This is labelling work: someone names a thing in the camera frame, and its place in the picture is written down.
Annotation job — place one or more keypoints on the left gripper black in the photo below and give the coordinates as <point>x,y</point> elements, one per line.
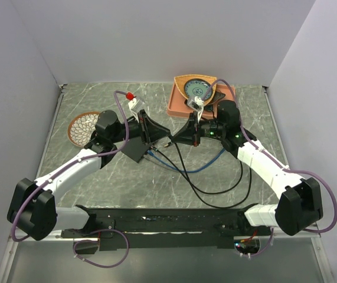
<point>154,130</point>

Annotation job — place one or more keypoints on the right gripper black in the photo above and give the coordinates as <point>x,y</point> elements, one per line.
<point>187,134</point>

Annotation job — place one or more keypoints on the black network switch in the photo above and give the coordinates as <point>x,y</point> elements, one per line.
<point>135,149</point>

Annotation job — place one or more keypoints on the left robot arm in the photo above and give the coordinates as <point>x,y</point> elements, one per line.
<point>33,207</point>

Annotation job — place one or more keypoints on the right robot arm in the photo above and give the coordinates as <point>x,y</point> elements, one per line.
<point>300,202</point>

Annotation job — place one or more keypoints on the salmon rectangular tray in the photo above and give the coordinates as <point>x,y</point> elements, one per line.
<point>176,106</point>

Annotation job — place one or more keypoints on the teal patterned round plate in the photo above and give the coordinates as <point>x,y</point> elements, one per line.
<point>197,87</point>

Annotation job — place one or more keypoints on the woven triangular basket plate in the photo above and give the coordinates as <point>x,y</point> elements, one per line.
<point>182,79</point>

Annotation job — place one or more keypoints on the black dish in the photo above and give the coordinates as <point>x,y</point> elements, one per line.
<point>210,106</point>

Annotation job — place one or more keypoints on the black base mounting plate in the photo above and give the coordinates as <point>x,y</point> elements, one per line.
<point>165,228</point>

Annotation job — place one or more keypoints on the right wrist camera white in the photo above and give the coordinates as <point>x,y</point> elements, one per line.
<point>197,104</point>

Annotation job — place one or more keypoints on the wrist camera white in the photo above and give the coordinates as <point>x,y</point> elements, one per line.
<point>197,104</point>
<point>135,104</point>

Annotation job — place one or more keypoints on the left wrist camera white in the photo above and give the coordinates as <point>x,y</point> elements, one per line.
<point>135,104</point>

